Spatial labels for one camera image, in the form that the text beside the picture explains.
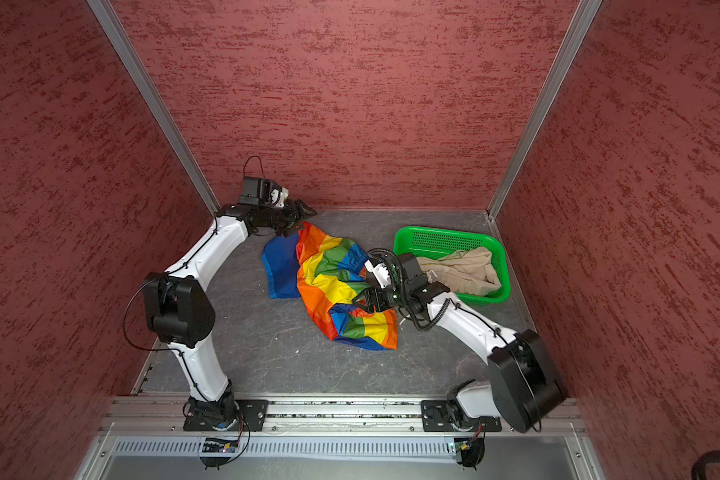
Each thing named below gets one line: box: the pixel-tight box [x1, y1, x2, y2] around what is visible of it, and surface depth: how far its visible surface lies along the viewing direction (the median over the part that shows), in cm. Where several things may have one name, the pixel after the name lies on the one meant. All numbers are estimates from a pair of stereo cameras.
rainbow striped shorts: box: [262, 221, 399, 350], surface depth 94 cm
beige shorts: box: [416, 246, 502, 296], surface depth 97 cm
